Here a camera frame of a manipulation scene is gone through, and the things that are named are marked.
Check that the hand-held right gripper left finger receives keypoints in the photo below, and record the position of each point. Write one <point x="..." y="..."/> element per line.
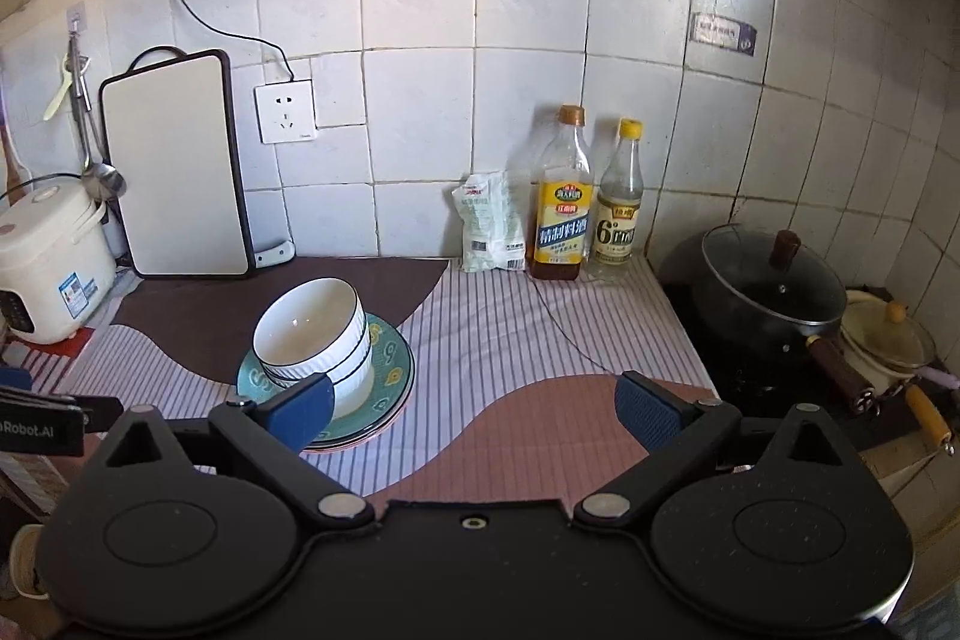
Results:
<point x="300" y="413"/>

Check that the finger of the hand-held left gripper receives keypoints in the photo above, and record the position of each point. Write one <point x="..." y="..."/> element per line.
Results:
<point x="101" y="413"/>

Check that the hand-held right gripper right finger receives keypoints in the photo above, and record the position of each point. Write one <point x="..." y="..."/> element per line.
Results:
<point x="645" y="413"/>

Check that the white ribbed bowl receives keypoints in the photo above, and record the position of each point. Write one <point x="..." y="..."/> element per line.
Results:
<point x="307" y="325"/>
<point x="356" y="379"/>

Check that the pink rimmed plate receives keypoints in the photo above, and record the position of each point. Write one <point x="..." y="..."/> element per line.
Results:
<point x="377" y="432"/>

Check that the blue egg print plate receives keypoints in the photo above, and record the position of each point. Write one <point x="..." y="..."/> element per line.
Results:
<point x="388" y="355"/>

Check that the black stove top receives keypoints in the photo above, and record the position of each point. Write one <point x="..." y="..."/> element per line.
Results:
<point x="750" y="385"/>

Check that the black wok pan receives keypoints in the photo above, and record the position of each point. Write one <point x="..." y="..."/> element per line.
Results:
<point x="724" y="314"/>

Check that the beige round container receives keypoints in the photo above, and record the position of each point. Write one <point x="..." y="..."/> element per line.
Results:
<point x="26" y="561"/>

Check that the white rice cooker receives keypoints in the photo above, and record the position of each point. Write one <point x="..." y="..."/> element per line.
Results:
<point x="45" y="265"/>

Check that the brown striped patterned table mat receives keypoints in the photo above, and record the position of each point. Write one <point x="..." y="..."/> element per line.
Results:
<point x="487" y="347"/>

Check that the glass wok lid brown knob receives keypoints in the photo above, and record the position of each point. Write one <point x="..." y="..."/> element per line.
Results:
<point x="750" y="265"/>

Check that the clear vinegar bottle yellow cap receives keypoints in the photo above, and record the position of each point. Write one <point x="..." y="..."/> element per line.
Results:
<point x="619" y="220"/>

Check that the cooking wine bottle yellow label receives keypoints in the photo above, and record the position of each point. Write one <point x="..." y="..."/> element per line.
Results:
<point x="562" y="220"/>

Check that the cream enamel pot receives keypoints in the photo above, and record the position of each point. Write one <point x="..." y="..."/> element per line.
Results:
<point x="870" y="377"/>

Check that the metal ladle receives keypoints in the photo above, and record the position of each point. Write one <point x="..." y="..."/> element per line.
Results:
<point x="105" y="181"/>

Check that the white green seasoning bag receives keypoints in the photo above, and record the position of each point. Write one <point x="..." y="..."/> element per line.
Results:
<point x="491" y="227"/>

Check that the white cutting board dark rim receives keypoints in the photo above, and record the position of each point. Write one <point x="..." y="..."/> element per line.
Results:
<point x="176" y="175"/>

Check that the cream pot lid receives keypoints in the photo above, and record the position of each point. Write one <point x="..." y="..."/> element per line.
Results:
<point x="885" y="340"/>

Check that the cream plastic spatula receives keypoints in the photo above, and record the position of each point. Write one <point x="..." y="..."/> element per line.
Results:
<point x="56" y="100"/>

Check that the white wall socket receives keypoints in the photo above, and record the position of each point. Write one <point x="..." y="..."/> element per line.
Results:
<point x="285" y="111"/>

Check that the wall sticker label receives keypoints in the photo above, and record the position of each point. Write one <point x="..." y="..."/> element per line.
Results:
<point x="722" y="34"/>

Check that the wall hook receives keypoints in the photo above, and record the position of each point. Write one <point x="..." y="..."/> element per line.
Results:
<point x="75" y="19"/>

